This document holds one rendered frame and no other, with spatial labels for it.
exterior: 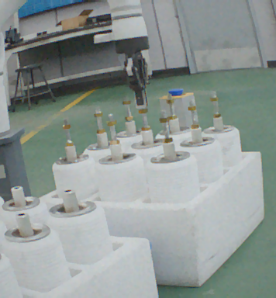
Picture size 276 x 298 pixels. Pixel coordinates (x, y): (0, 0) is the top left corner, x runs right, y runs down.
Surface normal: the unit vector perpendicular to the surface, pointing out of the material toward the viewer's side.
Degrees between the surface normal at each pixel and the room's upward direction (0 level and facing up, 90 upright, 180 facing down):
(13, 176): 87
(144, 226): 90
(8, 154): 90
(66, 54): 90
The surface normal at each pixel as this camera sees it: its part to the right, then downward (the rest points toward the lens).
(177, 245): -0.52, 0.25
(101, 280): 0.85, -0.04
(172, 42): -0.09, 0.21
